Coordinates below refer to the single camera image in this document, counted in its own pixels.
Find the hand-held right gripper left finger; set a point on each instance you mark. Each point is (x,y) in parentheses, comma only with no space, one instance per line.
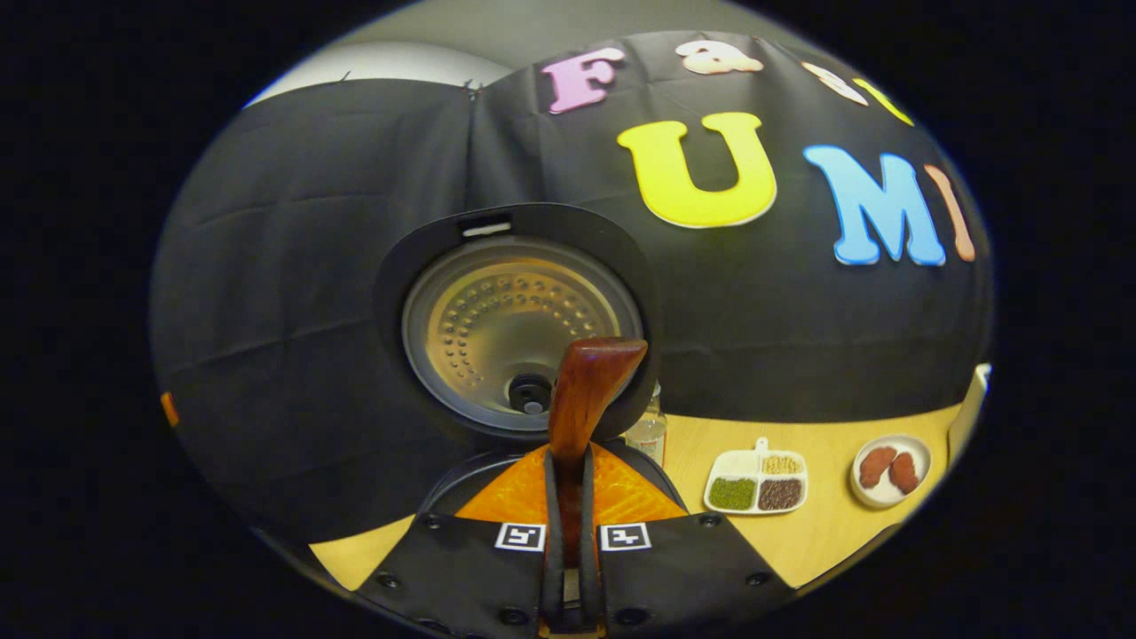
(552,577)

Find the small clear glass bottle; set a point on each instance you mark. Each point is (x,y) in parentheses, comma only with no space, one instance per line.
(648,435)

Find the green beans pile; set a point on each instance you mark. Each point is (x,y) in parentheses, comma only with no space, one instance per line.
(732,493)

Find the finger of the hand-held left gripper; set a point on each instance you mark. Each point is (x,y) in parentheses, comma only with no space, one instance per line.
(169,409)

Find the dark brown beans pile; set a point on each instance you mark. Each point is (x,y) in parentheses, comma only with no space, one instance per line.
(780,494)

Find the white ceramic utensil holder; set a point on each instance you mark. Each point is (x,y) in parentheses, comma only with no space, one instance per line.
(972,417)

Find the white divided dish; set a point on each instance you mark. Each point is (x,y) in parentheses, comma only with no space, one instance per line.
(737,463)

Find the grey silver rice cooker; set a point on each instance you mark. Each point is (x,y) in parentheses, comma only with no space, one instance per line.
(497,328)

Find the yellow beans pile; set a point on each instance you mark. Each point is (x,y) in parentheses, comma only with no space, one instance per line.
(781,464)

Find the red meat piece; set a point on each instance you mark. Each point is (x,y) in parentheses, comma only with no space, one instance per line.
(905,473)
(877,466)

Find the black backdrop cloth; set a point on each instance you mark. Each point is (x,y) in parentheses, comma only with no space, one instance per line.
(311,311)

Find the brown wooden spoon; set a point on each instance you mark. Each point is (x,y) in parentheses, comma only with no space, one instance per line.
(586,390)

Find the white round plate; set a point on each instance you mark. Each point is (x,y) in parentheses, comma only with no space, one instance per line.
(887,499)

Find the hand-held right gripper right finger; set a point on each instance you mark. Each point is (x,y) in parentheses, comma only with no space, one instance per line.
(589,577)

